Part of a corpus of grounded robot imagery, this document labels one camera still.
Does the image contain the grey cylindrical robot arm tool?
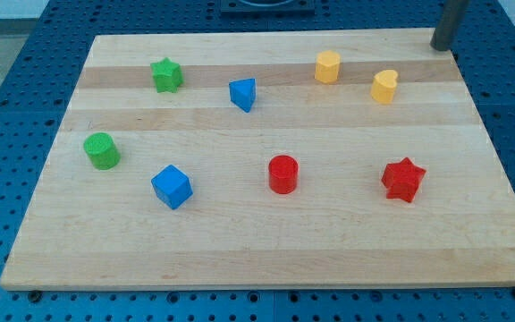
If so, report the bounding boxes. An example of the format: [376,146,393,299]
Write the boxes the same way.
[430,0,469,52]

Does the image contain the yellow heart block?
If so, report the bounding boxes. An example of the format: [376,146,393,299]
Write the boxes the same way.
[370,70,399,104]

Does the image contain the red cylinder block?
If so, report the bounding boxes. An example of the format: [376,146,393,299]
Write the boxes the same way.
[268,155,299,194]

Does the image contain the blue triangle block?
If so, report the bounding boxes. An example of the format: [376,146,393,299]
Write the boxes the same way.
[229,78,257,113]

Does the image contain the blue cube block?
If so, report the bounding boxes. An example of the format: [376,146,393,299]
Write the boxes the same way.
[151,165,193,210]

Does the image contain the yellow hexagon block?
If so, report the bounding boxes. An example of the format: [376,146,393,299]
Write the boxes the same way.
[315,50,341,84]

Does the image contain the green star block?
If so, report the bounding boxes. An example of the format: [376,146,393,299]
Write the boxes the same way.
[150,57,183,93]

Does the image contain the red star block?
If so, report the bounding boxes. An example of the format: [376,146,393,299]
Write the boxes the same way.
[381,157,426,203]

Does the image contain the green cylinder block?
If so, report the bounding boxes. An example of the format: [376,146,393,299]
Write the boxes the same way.
[83,132,121,170]

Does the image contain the wooden board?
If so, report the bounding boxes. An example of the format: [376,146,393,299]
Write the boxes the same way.
[0,29,515,291]

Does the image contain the dark robot base mount plate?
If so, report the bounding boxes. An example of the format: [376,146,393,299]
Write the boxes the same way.
[218,0,315,14]

